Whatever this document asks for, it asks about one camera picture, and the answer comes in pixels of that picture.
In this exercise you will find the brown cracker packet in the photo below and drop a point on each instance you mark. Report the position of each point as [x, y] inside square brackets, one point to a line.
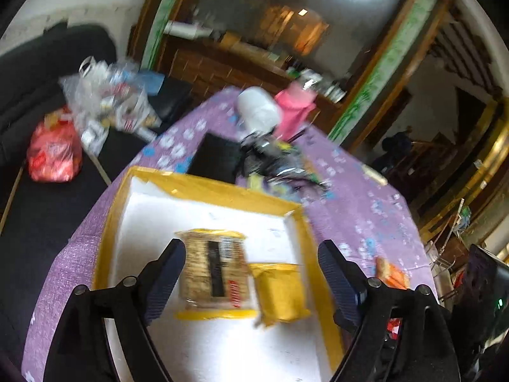
[199, 262]

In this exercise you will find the purple floral tablecloth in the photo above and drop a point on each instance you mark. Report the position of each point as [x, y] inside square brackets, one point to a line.
[350, 215]

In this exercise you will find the bottle with pink knit sleeve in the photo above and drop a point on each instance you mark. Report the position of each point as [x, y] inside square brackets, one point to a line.
[294, 107]

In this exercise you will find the orange biscuit packet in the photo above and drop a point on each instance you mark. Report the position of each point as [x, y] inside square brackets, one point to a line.
[391, 274]

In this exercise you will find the white cup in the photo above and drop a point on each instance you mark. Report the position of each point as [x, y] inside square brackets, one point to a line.
[258, 107]

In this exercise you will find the red plastic bag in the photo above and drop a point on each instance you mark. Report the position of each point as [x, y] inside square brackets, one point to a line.
[51, 155]

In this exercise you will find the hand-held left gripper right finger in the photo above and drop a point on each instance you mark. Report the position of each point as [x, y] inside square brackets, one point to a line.
[338, 282]

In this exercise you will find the cream rectangular stick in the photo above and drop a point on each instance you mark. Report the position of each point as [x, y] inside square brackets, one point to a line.
[374, 175]

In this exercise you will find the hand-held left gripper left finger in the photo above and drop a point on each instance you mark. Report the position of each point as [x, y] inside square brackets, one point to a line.
[165, 280]

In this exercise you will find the clear plastic bag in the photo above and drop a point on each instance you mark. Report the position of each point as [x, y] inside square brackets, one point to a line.
[111, 99]

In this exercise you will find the yellow snack packet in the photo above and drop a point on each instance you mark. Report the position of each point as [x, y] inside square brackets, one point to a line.
[278, 294]

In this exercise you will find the black flat case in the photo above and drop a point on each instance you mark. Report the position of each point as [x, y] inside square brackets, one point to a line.
[214, 159]

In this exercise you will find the pile of foil wrappers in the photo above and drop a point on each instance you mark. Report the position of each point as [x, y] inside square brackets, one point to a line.
[278, 167]

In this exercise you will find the wooden framed glass partition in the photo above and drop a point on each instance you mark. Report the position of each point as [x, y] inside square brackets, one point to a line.
[246, 75]

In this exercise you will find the black sofa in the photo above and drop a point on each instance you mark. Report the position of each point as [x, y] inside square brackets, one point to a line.
[47, 223]

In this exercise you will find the white long box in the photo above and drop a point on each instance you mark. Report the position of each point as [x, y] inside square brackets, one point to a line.
[187, 30]

